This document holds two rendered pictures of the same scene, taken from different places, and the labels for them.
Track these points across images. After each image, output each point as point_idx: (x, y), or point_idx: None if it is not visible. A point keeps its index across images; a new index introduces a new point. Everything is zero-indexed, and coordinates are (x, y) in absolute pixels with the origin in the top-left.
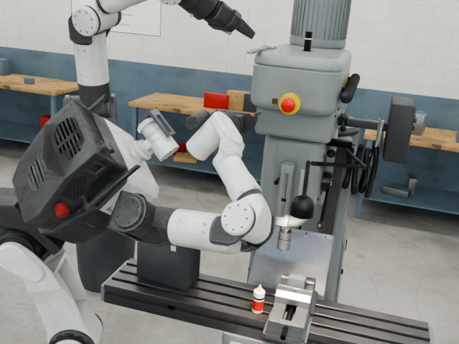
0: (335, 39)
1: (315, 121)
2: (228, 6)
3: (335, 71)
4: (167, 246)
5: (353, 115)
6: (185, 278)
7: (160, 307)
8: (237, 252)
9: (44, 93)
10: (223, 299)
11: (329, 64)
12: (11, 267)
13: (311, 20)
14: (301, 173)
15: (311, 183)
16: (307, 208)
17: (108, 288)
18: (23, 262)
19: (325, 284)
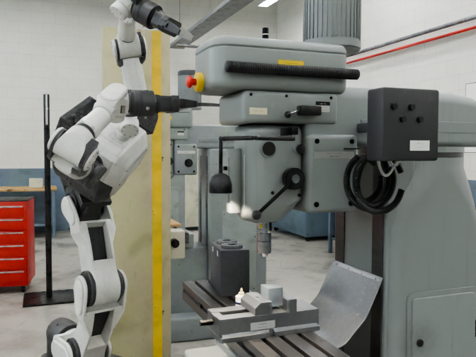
0: (324, 36)
1: (236, 102)
2: (160, 13)
3: (219, 44)
4: (216, 251)
5: None
6: (220, 284)
7: (197, 304)
8: (68, 172)
9: None
10: None
11: (213, 39)
12: (64, 213)
13: (304, 24)
14: (244, 159)
15: (251, 169)
16: (213, 182)
17: (183, 285)
18: (67, 209)
19: (353, 332)
